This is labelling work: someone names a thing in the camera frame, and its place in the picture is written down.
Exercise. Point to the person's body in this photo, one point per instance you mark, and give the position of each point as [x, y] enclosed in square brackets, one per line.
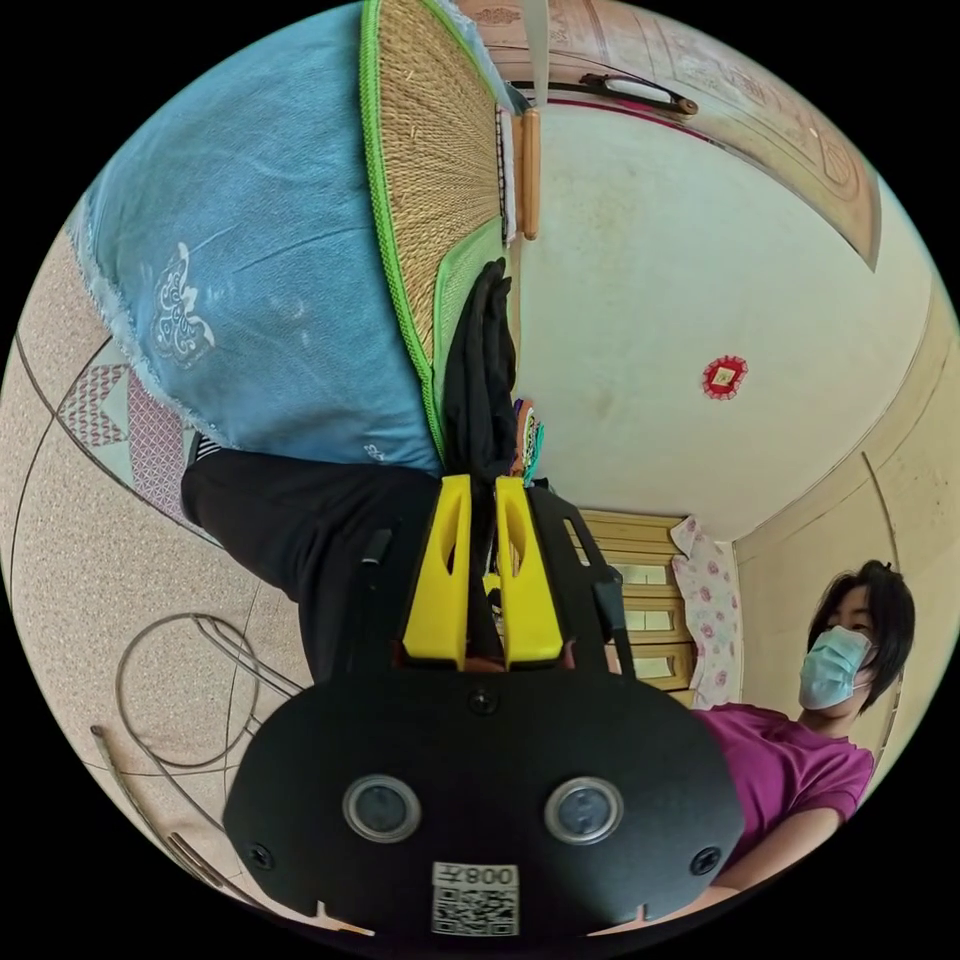
[787, 757]

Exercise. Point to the black t-shirt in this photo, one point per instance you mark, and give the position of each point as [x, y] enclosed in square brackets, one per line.
[480, 375]

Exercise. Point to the person's left forearm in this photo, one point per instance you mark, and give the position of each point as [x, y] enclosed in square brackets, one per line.
[787, 847]

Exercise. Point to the floral curtain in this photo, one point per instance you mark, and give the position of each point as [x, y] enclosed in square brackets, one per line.
[709, 600]

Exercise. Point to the bed with woven mat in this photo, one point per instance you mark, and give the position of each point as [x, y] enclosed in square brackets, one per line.
[439, 150]

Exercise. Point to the red wall ornament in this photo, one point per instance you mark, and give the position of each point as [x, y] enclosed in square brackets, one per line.
[724, 377]

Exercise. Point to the wooden stick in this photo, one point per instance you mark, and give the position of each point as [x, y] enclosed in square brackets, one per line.
[531, 172]

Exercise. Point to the pile of clothes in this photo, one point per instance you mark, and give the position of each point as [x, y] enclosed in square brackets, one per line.
[529, 442]

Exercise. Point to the wooden drawer cupboard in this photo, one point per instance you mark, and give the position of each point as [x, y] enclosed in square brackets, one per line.
[645, 600]

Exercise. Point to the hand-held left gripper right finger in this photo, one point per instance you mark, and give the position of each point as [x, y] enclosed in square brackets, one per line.
[531, 600]

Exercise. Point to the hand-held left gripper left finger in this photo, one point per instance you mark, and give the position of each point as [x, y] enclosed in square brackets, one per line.
[436, 592]

